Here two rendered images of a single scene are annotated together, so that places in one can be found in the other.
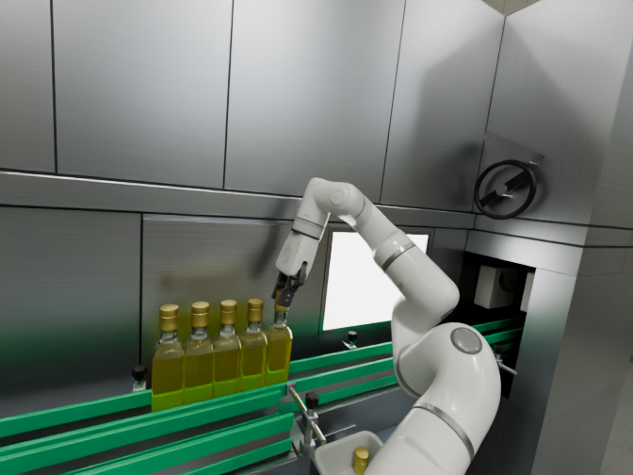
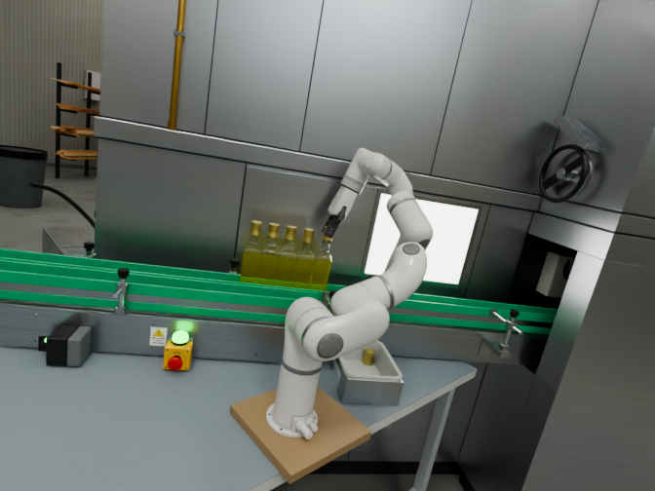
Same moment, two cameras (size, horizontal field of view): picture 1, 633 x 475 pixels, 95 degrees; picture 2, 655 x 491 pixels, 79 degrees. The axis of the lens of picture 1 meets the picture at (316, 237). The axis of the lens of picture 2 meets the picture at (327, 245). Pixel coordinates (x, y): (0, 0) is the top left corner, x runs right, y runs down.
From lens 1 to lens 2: 0.65 m
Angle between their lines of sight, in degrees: 16
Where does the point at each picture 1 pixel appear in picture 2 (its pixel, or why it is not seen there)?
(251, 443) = not seen: hidden behind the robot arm
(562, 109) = (625, 98)
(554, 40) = (632, 27)
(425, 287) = (407, 224)
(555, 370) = (573, 346)
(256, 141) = (327, 118)
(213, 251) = (287, 194)
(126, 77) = (248, 75)
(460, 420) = (390, 281)
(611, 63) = not seen: outside the picture
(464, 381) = (401, 266)
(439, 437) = (374, 283)
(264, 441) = not seen: hidden behind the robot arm
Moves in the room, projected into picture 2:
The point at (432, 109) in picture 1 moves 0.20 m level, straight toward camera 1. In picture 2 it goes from (496, 92) to (481, 77)
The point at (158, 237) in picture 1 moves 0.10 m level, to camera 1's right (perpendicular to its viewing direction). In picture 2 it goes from (254, 179) to (281, 185)
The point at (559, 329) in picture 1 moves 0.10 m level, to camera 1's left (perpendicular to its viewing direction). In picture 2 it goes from (583, 308) to (551, 300)
